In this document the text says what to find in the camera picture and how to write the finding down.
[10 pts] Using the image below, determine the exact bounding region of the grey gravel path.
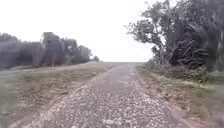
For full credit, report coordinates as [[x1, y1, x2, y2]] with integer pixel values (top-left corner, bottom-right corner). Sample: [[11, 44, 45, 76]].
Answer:
[[13, 63, 198, 128]]

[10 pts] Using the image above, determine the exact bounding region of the row of trees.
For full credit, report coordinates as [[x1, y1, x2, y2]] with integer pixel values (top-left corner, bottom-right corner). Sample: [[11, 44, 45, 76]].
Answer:
[[0, 31, 101, 71]]

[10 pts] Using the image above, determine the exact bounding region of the grass field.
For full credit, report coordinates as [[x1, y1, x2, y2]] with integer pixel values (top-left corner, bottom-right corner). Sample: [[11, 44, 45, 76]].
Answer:
[[0, 61, 115, 128], [134, 63, 224, 128]]

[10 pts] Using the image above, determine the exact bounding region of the wood of tall trees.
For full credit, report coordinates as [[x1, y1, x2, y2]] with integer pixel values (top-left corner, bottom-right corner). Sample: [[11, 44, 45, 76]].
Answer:
[[124, 0, 224, 77]]

